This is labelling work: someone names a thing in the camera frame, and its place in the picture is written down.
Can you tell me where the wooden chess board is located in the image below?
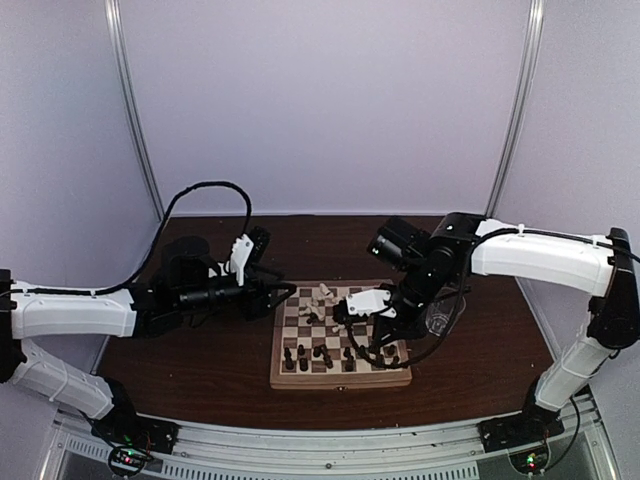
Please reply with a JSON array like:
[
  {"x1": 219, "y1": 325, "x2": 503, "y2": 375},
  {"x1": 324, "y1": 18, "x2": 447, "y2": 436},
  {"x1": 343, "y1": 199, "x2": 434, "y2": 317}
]
[{"x1": 270, "y1": 279, "x2": 412, "y2": 391}]

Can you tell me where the clear plastic cup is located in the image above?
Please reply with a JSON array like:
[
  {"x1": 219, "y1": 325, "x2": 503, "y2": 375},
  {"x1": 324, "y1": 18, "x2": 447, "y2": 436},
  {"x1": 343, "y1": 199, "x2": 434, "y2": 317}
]
[{"x1": 425, "y1": 290, "x2": 466, "y2": 337}]

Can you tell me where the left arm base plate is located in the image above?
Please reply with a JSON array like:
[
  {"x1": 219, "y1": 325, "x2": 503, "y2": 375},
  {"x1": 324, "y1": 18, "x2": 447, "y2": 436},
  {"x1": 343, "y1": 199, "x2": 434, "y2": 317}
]
[{"x1": 90, "y1": 417, "x2": 179, "y2": 454}]

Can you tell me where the dark piece back row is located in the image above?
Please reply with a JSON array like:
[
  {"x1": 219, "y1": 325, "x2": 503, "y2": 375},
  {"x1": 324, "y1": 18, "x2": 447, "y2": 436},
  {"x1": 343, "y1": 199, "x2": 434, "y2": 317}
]
[{"x1": 313, "y1": 344, "x2": 333, "y2": 369}]

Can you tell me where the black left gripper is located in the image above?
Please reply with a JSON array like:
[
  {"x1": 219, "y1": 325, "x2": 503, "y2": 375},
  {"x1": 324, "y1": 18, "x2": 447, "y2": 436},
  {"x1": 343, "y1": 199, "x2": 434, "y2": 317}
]
[{"x1": 176, "y1": 265, "x2": 297, "y2": 322}]

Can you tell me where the black right camera cable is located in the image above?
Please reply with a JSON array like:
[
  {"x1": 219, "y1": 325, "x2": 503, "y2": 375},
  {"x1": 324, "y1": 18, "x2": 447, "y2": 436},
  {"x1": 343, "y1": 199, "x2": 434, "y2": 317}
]
[{"x1": 344, "y1": 319, "x2": 451, "y2": 371}]

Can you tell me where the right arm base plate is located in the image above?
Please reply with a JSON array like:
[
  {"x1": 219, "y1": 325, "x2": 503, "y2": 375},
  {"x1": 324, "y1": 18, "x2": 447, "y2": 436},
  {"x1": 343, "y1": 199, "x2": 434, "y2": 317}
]
[{"x1": 478, "y1": 412, "x2": 565, "y2": 453}]

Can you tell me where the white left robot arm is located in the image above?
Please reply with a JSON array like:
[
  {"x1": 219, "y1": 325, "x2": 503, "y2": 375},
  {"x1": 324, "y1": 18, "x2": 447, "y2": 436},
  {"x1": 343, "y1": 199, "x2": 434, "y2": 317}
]
[{"x1": 1, "y1": 229, "x2": 297, "y2": 444}]

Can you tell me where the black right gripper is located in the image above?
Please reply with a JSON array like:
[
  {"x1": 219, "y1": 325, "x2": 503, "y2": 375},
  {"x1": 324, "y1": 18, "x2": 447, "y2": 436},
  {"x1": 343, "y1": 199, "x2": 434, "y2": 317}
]
[{"x1": 373, "y1": 258, "x2": 444, "y2": 346}]

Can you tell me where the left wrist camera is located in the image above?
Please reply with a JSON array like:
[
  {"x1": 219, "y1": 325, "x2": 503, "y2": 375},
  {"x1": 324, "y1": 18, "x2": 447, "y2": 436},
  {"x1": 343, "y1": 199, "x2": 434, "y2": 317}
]
[{"x1": 226, "y1": 226, "x2": 271, "y2": 287}]

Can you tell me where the aluminium frame post left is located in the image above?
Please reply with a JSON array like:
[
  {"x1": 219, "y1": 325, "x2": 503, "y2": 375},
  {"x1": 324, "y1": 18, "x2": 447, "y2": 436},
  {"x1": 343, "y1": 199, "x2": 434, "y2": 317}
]
[{"x1": 104, "y1": 0, "x2": 165, "y2": 221}]

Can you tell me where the dark rook corner piece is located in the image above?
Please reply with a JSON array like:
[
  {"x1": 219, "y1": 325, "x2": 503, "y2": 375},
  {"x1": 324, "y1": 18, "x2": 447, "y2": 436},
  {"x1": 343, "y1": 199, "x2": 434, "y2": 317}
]
[{"x1": 284, "y1": 357, "x2": 295, "y2": 371}]

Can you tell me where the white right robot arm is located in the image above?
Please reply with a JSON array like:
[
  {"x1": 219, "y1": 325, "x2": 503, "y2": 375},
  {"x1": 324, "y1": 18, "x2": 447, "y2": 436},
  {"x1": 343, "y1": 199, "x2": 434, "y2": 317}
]
[{"x1": 367, "y1": 212, "x2": 639, "y2": 442}]

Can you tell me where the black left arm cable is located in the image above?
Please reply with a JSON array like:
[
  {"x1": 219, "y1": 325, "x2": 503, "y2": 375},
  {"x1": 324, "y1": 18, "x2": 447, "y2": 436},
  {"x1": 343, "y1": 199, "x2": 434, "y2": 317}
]
[{"x1": 99, "y1": 180, "x2": 253, "y2": 296}]

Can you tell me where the white chess king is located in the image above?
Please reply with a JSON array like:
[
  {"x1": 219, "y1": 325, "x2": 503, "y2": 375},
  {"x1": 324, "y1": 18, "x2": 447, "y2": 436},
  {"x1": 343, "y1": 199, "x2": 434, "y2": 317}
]
[{"x1": 319, "y1": 283, "x2": 333, "y2": 299}]

